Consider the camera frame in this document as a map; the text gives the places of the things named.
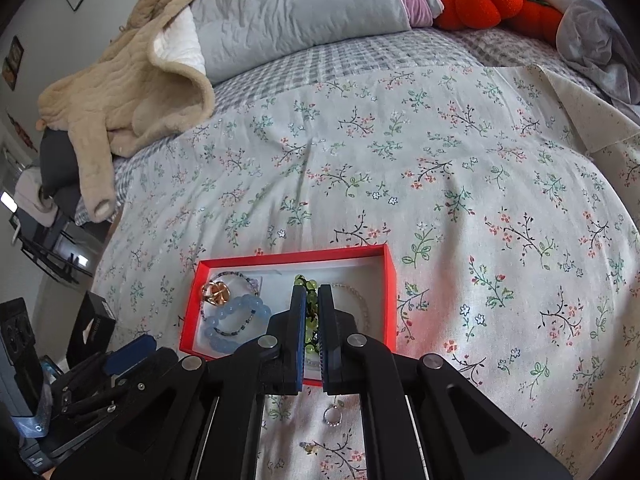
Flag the black small box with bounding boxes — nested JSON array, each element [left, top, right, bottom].
[[65, 290, 116, 368]]

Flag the grey pillow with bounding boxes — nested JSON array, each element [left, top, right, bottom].
[[191, 0, 410, 84]]

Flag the beige quilted jacket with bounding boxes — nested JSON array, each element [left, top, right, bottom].
[[38, 0, 216, 222]]

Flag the green purple bead bracelet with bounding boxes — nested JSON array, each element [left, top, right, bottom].
[[199, 268, 264, 338]]

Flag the small silver ring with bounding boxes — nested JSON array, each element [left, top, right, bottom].
[[322, 398, 346, 428]]

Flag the green bead ornament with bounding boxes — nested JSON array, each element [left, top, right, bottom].
[[294, 274, 319, 358]]

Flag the gold ring earrings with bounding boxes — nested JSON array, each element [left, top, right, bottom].
[[201, 281, 231, 307]]

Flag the orange plush toy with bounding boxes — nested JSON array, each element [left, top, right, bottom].
[[435, 0, 563, 46]]

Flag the blue bead bracelet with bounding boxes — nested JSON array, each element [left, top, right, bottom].
[[202, 292, 272, 356]]

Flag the floral bed sheet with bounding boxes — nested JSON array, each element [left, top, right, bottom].
[[93, 29, 639, 479]]

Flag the red jewelry box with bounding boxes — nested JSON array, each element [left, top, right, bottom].
[[179, 245, 399, 396]]

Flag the grey crumpled clothing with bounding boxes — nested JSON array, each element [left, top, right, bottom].
[[542, 0, 639, 122]]

